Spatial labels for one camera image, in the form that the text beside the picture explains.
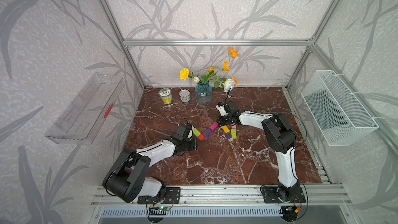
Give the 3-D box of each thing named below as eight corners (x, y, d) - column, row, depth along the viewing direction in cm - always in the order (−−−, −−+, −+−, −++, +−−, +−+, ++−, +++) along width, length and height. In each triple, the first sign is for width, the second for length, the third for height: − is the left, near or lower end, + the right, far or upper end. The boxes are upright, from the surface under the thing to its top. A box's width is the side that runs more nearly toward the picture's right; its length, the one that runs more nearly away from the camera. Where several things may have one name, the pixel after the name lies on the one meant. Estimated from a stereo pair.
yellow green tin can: (160, 104, 112) (157, 96, 106) (162, 95, 118) (160, 87, 111) (171, 104, 112) (169, 96, 106) (173, 95, 118) (171, 87, 111)
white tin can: (179, 102, 113) (178, 97, 109) (180, 93, 119) (179, 88, 114) (189, 102, 113) (189, 97, 109) (190, 93, 119) (190, 88, 114)
